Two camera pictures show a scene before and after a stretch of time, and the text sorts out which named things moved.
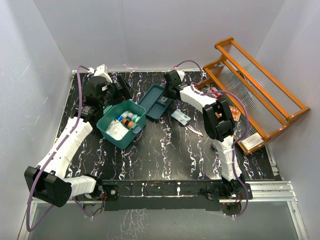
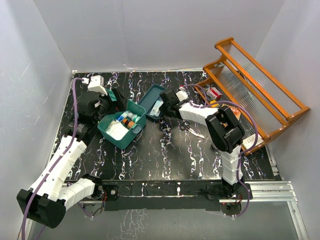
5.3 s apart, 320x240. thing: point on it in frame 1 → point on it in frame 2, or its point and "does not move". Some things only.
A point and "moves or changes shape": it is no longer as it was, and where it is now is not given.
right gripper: x=166 y=94 → x=163 y=110
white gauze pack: x=117 y=130 does not move
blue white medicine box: x=123 y=116 does not move
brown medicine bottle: x=130 y=124 does not move
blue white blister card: x=181 y=117 moves or changes shape
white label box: x=252 y=140 does not move
